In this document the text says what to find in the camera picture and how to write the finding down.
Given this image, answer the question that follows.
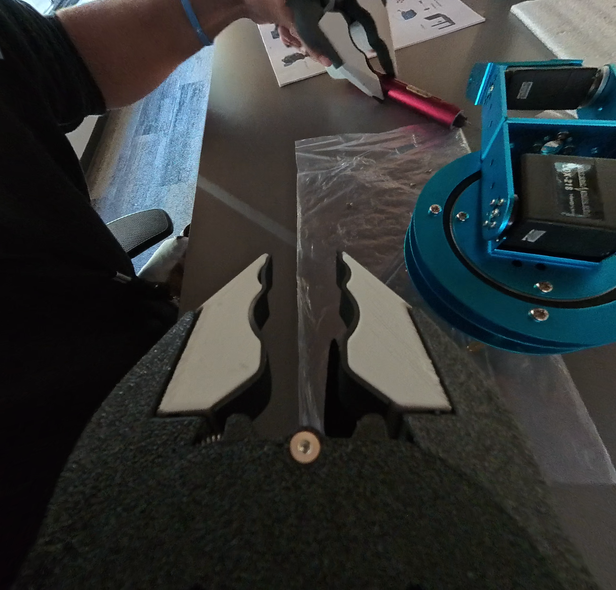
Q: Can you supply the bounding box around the printed instruction manual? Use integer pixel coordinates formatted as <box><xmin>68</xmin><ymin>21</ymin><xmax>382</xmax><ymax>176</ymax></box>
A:
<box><xmin>257</xmin><ymin>0</ymin><xmax>486</xmax><ymax>88</ymax></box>

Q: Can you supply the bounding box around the blue wristband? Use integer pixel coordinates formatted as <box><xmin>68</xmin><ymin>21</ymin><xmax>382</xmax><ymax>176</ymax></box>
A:
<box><xmin>172</xmin><ymin>0</ymin><xmax>214</xmax><ymax>48</ymax></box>

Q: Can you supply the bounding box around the grey desk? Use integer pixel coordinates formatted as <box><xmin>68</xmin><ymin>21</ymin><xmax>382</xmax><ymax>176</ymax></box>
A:
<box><xmin>179</xmin><ymin>0</ymin><xmax>616</xmax><ymax>509</ymax></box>

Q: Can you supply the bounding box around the large clear plastic bag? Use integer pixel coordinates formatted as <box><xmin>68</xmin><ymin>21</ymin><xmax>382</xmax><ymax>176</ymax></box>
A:
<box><xmin>295</xmin><ymin>123</ymin><xmax>616</xmax><ymax>490</ymax></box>

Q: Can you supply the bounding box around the person's left forearm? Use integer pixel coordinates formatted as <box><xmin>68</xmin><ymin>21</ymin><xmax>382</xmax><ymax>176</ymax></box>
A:
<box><xmin>55</xmin><ymin>0</ymin><xmax>212</xmax><ymax>113</ymax></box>

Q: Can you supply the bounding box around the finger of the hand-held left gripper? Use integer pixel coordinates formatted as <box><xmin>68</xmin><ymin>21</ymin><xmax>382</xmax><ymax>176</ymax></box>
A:
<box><xmin>319</xmin><ymin>12</ymin><xmax>387</xmax><ymax>102</ymax></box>
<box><xmin>346</xmin><ymin>0</ymin><xmax>399</xmax><ymax>79</ymax></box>

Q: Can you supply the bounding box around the red electric screwdriver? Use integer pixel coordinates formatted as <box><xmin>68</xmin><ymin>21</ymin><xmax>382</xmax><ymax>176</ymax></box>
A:
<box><xmin>380</xmin><ymin>73</ymin><xmax>470</xmax><ymax>129</ymax></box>

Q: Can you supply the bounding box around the black chair armrest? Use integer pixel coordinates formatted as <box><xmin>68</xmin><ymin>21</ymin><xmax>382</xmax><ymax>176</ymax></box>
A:
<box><xmin>105</xmin><ymin>209</ymin><xmax>174</xmax><ymax>259</ymax></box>

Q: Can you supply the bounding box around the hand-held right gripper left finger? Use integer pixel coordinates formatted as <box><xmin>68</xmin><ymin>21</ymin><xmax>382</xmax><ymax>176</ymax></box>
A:
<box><xmin>157</xmin><ymin>253</ymin><xmax>274</xmax><ymax>419</ymax></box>

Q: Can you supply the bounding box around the white foam sheet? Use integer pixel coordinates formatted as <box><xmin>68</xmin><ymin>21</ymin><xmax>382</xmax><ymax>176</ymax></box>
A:
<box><xmin>510</xmin><ymin>0</ymin><xmax>616</xmax><ymax>61</ymax></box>

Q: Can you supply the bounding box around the person's black clothing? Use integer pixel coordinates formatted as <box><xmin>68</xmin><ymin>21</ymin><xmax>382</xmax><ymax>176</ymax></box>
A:
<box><xmin>0</xmin><ymin>0</ymin><xmax>183</xmax><ymax>590</ymax></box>

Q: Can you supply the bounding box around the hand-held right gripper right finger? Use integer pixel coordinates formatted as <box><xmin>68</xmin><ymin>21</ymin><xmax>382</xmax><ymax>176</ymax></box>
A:
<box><xmin>325</xmin><ymin>251</ymin><xmax>453</xmax><ymax>437</ymax></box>

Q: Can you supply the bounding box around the blue toy robot arm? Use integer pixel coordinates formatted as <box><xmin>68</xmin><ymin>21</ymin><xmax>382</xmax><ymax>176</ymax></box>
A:
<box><xmin>403</xmin><ymin>61</ymin><xmax>616</xmax><ymax>356</ymax></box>

